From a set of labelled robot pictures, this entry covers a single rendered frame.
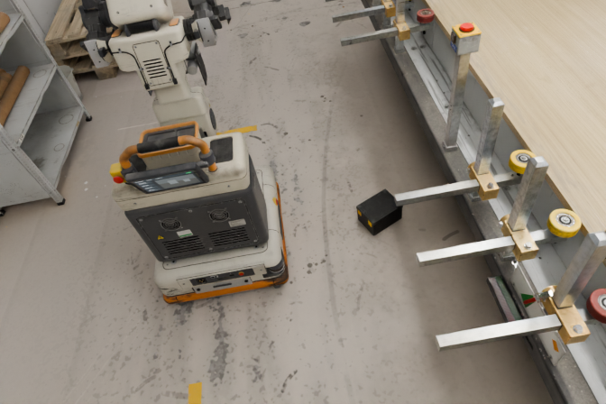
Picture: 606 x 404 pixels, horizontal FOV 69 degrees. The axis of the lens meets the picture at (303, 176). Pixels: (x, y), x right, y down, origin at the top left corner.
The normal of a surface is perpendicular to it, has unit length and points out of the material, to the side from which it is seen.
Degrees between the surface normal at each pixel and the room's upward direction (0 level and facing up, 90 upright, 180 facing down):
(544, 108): 0
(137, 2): 48
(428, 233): 0
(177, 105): 82
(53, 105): 90
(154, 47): 82
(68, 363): 0
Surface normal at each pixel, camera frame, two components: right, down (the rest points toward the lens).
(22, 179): 0.12, 0.72
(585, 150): -0.14, -0.67
